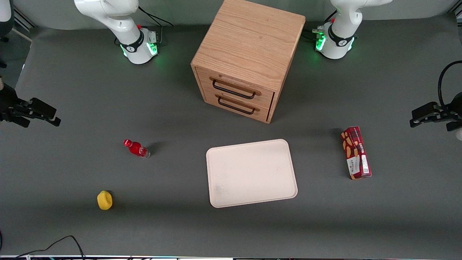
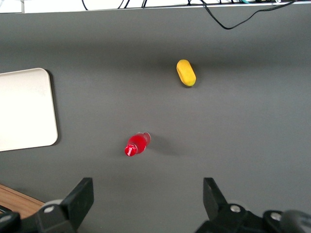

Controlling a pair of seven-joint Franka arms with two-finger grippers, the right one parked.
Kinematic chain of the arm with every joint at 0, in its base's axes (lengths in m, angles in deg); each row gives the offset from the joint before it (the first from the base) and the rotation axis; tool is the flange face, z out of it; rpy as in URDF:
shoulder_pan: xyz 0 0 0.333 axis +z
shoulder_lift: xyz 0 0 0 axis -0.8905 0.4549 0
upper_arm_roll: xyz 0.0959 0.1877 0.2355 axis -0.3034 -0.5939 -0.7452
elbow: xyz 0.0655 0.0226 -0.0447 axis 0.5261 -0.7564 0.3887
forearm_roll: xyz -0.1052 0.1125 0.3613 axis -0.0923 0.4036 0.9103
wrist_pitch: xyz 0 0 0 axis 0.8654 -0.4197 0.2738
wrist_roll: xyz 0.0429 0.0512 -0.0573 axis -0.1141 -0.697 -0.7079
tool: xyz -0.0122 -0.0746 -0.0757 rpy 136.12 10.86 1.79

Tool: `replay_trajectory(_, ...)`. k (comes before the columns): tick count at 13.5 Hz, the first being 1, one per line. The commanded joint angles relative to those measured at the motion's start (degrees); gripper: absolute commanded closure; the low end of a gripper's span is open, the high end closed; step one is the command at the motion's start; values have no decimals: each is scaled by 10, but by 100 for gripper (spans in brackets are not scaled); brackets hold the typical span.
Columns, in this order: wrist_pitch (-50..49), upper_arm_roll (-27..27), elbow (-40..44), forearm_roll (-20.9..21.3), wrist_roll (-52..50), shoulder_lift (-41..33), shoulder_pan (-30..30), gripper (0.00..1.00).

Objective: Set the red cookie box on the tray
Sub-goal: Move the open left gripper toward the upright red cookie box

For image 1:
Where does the red cookie box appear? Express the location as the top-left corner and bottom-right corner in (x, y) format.
(340, 126), (372, 180)

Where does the cream plastic tray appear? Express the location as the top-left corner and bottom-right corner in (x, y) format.
(206, 139), (298, 209)

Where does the wooden drawer cabinet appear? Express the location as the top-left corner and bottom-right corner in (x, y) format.
(191, 0), (306, 124)

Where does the small red bottle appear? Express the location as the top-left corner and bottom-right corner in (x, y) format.
(123, 139), (151, 159)

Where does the yellow toy fruit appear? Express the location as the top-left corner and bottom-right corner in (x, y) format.
(97, 190), (113, 211)

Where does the black chair part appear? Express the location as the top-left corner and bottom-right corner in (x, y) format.
(0, 0), (15, 43)

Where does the black drawer handle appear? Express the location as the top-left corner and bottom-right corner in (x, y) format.
(212, 79), (256, 100)
(217, 96), (255, 115)

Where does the black arm base cable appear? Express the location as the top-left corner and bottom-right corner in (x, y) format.
(138, 5), (174, 27)

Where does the black camera clamp mount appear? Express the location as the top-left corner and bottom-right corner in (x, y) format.
(409, 92), (462, 132)
(0, 84), (61, 128)

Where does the black thin cable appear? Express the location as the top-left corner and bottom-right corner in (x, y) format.
(0, 235), (86, 260)

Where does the black looped cable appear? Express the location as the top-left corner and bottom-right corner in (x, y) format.
(437, 60), (462, 109)

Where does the grey metal rail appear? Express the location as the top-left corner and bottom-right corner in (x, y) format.
(13, 6), (37, 33)

